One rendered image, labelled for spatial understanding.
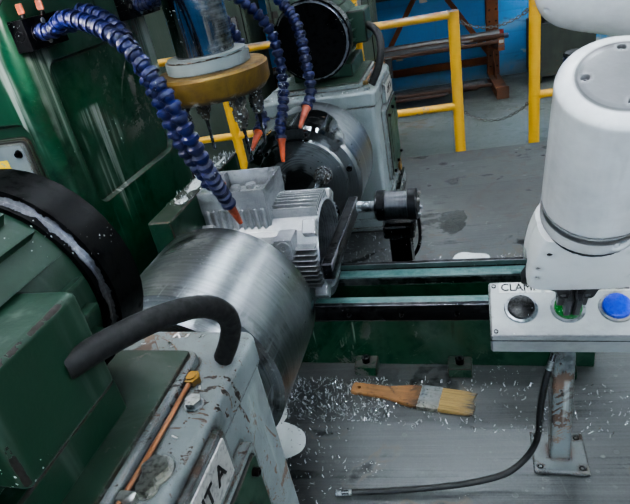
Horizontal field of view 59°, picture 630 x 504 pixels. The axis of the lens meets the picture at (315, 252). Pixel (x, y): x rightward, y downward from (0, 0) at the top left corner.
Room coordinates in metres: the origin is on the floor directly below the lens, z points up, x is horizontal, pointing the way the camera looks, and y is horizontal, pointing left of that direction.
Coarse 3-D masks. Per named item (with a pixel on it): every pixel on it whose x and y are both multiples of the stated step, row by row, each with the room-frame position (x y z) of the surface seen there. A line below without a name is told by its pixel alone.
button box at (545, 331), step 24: (504, 288) 0.55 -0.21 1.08; (528, 288) 0.54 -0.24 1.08; (624, 288) 0.50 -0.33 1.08; (504, 312) 0.52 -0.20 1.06; (552, 312) 0.50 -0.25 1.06; (600, 312) 0.49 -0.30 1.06; (504, 336) 0.50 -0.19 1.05; (528, 336) 0.49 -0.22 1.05; (552, 336) 0.48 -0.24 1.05; (576, 336) 0.47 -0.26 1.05; (600, 336) 0.47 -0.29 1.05; (624, 336) 0.46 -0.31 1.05
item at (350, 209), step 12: (348, 204) 0.98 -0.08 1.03; (360, 204) 0.98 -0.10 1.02; (348, 216) 0.93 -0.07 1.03; (336, 228) 0.89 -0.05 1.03; (348, 228) 0.90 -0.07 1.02; (336, 240) 0.84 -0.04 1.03; (348, 240) 0.89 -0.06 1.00; (336, 252) 0.80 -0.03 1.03; (324, 264) 0.77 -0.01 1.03; (336, 264) 0.79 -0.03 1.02; (324, 276) 0.77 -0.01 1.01
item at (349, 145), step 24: (288, 120) 1.16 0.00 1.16; (312, 120) 1.13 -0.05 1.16; (336, 120) 1.16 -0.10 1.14; (264, 144) 1.12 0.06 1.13; (288, 144) 1.10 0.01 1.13; (312, 144) 1.09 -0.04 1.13; (336, 144) 1.08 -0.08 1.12; (360, 144) 1.15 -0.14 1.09; (288, 168) 1.11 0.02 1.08; (312, 168) 1.09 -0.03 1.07; (336, 168) 1.07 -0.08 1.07; (360, 168) 1.08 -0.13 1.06; (336, 192) 1.08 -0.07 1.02; (360, 192) 1.07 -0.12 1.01
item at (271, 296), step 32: (160, 256) 0.66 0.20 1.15; (192, 256) 0.62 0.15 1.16; (224, 256) 0.62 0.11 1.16; (256, 256) 0.64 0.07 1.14; (160, 288) 0.56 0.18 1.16; (192, 288) 0.55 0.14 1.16; (224, 288) 0.56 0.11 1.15; (256, 288) 0.58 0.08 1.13; (288, 288) 0.62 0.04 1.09; (192, 320) 0.52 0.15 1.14; (256, 320) 0.54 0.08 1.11; (288, 320) 0.57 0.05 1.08; (288, 352) 0.54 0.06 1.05; (288, 384) 0.52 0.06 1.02
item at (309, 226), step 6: (330, 192) 0.92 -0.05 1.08; (330, 198) 0.92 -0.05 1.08; (306, 222) 0.81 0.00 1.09; (312, 222) 0.81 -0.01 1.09; (306, 228) 0.81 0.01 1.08; (312, 228) 0.80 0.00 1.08; (306, 234) 0.80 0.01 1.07; (312, 234) 0.80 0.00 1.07; (342, 258) 0.92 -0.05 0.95; (318, 288) 0.81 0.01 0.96; (324, 288) 0.81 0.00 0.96; (330, 288) 0.82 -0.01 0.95; (318, 294) 0.80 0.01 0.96; (324, 294) 0.80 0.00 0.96; (330, 294) 0.82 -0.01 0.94
